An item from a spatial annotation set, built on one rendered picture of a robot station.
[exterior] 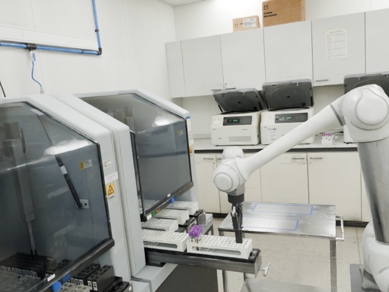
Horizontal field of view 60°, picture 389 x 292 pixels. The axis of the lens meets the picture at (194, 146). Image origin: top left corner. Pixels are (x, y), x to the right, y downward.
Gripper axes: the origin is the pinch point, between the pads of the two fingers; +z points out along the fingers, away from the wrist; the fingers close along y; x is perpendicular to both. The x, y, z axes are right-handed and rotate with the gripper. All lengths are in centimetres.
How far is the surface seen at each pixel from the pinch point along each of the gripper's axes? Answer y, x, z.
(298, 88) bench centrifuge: -255, 2, -58
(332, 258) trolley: -25, 39, 20
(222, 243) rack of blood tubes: 1.2, -7.7, 3.8
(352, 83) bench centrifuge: -254, 57, -60
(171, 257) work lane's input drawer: 6.8, -32.5, 11.1
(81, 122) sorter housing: 30, -55, -58
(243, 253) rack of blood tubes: 5.1, 3.3, 5.8
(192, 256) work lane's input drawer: 6.7, -21.3, 9.5
